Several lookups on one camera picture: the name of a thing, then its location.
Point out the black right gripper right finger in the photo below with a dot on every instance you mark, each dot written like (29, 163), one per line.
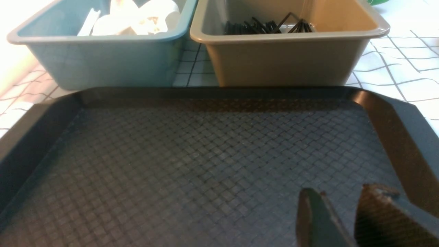
(385, 219)

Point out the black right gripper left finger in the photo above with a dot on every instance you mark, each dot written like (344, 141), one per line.
(318, 224)

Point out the black serving tray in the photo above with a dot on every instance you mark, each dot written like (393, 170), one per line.
(208, 167)

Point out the brown plastic bin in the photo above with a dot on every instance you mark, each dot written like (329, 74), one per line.
(326, 57)

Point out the bundle of black chopsticks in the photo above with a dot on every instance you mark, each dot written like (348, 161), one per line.
(258, 27)

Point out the green cloth backdrop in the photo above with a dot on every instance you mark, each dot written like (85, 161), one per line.
(376, 2)

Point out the white spoon top pile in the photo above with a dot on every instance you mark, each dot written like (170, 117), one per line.
(157, 16)

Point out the white spoon pile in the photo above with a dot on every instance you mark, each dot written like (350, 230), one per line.
(89, 22)
(157, 16)

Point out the teal plastic bin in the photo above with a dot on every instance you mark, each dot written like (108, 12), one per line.
(83, 62)

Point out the white spoon left pile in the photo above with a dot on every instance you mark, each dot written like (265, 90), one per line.
(89, 22)

